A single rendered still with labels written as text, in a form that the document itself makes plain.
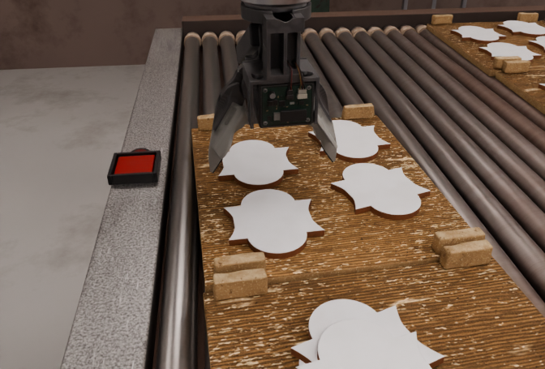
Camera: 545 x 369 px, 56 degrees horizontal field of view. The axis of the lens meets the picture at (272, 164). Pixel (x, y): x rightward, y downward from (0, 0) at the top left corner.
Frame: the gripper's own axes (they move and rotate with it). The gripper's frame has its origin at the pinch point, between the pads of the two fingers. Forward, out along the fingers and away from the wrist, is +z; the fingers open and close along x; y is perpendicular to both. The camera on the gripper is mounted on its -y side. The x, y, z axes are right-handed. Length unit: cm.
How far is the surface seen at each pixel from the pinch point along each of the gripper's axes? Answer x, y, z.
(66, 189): -71, -168, 103
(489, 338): 18.1, 22.6, 9.0
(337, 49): 31, -77, 11
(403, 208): 17.8, 0.9, 8.0
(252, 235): -3.1, 3.3, 8.0
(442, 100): 44, -40, 11
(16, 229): -87, -139, 103
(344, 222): 9.4, 1.4, 9.0
